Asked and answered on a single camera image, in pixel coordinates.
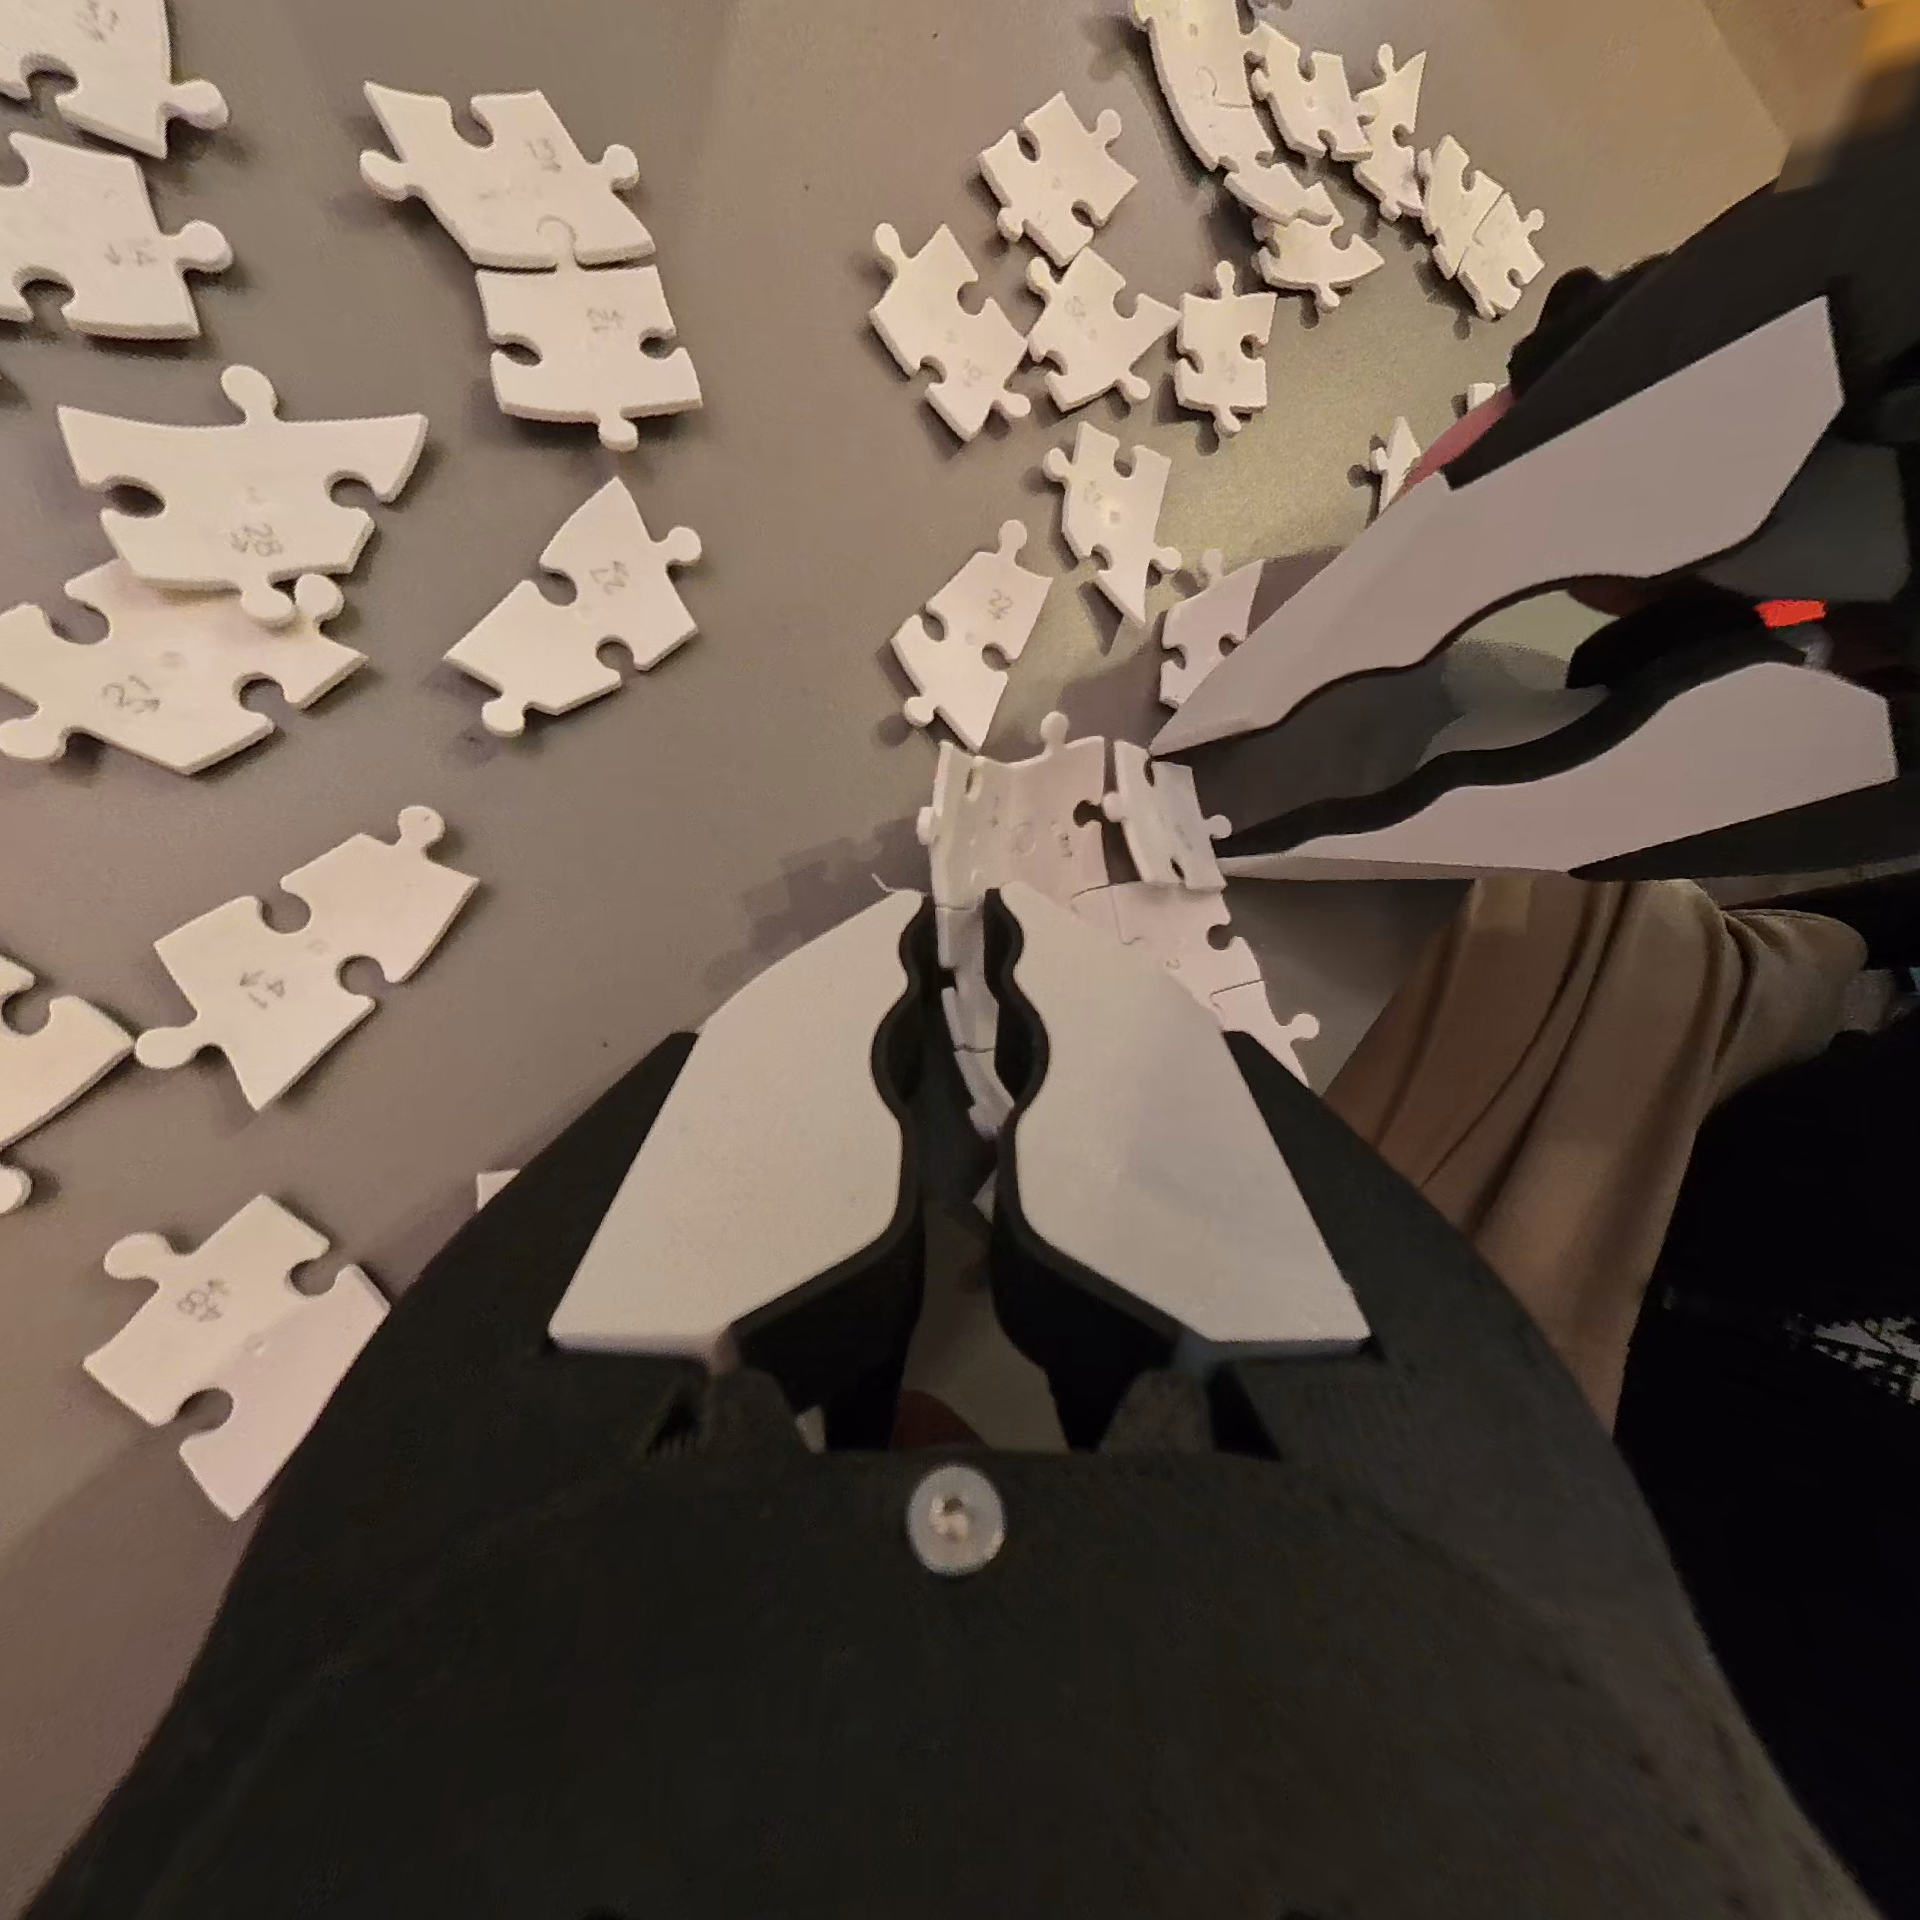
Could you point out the person's tan trousers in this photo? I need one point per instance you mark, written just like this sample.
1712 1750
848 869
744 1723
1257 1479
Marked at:
1560 1080

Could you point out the joined puzzle ball section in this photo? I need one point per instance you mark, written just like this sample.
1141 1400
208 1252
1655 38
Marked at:
1034 825

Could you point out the person's right hand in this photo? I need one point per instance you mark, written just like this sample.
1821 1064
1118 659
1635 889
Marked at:
1459 434

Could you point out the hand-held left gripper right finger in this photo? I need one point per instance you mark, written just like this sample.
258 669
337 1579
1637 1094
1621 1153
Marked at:
1185 1170

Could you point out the white puzzle pieces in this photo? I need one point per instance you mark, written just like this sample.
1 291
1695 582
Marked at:
585 344

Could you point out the small joined puzzle strip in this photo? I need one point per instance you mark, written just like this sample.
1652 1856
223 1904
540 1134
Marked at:
1214 121

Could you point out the single white puzzle piece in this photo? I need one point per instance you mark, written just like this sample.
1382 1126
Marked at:
1166 825

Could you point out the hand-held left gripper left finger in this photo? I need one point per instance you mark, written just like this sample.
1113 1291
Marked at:
735 1170

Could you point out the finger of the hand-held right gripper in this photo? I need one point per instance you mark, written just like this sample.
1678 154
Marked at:
1574 480
1680 781

